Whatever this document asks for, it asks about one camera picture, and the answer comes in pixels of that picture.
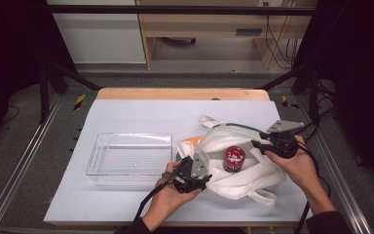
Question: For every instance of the dark object under desk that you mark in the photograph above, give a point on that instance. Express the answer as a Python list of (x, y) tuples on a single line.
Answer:
[(181, 41)]

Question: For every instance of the aluminium floor rail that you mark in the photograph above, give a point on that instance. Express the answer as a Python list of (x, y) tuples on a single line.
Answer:
[(344, 188), (19, 165)]

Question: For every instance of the pale blue table mat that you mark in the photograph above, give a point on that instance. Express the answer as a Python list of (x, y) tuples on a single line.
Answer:
[(142, 113)]

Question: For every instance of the clear plastic tray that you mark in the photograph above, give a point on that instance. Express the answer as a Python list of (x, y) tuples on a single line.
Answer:
[(133, 156)]

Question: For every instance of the white patterned tote bag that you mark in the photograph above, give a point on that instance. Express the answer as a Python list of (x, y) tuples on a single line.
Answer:
[(233, 185)]

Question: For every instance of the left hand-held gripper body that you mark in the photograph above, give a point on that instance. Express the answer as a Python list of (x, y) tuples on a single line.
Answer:
[(198, 165)]

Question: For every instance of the light wooden desk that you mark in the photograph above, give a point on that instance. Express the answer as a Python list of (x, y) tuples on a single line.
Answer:
[(207, 24)]

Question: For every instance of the person's right hand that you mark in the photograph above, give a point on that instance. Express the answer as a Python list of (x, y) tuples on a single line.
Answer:
[(302, 172)]

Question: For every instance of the black horizontal frame bar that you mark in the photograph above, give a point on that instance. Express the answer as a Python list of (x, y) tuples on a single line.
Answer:
[(175, 10)]

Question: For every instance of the red can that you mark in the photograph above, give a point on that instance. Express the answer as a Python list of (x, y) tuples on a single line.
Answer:
[(233, 159)]

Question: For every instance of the black metal stand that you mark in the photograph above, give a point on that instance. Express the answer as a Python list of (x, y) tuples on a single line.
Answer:
[(44, 94), (314, 97)]

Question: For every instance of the white cabinet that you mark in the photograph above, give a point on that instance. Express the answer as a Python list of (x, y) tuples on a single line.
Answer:
[(100, 35)]

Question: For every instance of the person's left hand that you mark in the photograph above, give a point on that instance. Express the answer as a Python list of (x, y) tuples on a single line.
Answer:
[(165, 201)]

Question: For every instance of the black curtain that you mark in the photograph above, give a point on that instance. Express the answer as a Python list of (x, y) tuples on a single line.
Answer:
[(360, 81), (9, 58)]

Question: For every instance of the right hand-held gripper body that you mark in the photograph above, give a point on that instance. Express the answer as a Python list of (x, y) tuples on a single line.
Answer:
[(284, 144)]

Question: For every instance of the wooden table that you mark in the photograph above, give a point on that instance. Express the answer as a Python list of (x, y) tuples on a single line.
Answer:
[(175, 94)]

